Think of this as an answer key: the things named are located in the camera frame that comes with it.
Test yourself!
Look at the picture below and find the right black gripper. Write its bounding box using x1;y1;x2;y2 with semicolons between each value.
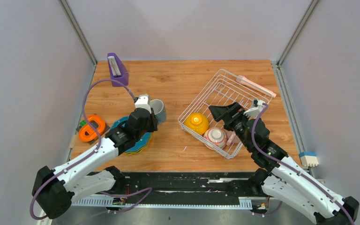
208;102;253;152

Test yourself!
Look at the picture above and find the blue ceramic mug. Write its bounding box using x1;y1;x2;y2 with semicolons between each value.
150;99;167;124

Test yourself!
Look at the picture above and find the blue polka dot plate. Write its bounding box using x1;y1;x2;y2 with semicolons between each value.
110;116;153;153

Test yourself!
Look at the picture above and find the green polka dot plate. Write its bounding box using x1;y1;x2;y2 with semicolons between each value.
126;145;148;155

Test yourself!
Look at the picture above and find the yellow polka dot plate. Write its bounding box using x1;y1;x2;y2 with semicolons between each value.
126;150;145;155

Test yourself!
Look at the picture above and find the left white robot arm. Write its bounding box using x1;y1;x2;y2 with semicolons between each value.
30;108;158;220

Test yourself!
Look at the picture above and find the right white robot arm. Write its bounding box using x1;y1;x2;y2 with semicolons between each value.
209;99;360;225

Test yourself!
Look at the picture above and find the pink ceramic mug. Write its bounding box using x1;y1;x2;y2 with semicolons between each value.
225;131;241;146

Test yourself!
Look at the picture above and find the white red patterned bowl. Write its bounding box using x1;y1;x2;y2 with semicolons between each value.
203;127;227;149

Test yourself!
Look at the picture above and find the yellow ribbed bowl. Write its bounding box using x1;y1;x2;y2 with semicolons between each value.
184;112;209;135

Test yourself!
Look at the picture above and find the purple metronome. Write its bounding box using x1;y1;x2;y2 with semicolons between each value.
107;52;129;86

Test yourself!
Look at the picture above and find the orange tape measure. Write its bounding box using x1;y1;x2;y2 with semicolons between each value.
76;114;108;144

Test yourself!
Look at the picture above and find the white blue toy block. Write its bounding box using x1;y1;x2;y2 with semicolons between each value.
299;152;319;167

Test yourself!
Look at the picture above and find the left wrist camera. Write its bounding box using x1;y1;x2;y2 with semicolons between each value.
135;94;152;113

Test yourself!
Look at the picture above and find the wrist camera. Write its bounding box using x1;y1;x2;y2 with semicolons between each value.
243;99;266;118
135;94;152;113

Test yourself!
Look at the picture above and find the white wire dish rack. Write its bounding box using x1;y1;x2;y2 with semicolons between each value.
178;69;276;159

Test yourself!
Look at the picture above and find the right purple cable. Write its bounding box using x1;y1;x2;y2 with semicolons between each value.
250;102;354;225

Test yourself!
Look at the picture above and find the purple cable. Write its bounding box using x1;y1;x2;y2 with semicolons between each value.
250;102;354;225
29;79;137;221

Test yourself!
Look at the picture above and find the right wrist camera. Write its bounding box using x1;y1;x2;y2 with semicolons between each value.
243;99;266;118

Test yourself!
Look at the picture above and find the pink white rack handle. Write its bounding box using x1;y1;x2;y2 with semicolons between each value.
236;75;277;98

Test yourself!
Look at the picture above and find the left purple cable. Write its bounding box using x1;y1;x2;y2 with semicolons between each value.
29;79;137;221

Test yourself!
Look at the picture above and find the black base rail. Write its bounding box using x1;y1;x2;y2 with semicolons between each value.
106;172;278;213

